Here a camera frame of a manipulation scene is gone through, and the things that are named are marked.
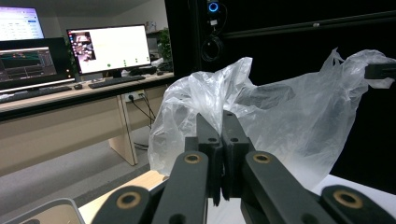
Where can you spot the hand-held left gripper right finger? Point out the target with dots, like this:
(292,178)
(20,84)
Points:
(233,133)

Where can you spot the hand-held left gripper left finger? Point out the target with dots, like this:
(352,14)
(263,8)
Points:
(208,137)

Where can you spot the clear plastic bag yellow face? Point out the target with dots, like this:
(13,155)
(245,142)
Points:
(280,124)

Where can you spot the beige basket with grey rim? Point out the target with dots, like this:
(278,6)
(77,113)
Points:
(56,203)

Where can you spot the black metal crossbar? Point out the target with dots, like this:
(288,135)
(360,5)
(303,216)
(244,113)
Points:
(311,26)

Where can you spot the white power socket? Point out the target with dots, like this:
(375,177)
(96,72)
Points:
(134,95)

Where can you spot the green potted plant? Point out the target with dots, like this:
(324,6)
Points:
(165,43)

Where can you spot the black keyboard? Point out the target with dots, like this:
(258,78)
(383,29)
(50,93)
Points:
(34,92)
(115,81)

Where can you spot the monitor with white screen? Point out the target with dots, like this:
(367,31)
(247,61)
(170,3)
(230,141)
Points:
(118,46)

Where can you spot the black computer mouse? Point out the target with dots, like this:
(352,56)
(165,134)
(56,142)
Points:
(78,86)

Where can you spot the long wooden desk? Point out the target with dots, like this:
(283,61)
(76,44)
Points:
(62,124)

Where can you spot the monitor with dark screen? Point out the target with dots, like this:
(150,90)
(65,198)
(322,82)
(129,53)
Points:
(28,62)

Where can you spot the monitor with pale screen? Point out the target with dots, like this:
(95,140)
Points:
(18,23)

